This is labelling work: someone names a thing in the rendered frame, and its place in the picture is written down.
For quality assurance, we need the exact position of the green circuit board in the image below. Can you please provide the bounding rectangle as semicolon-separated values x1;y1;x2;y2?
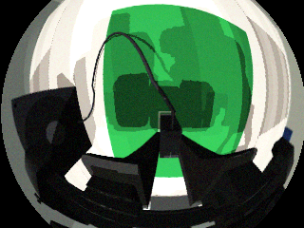
103;4;254;159

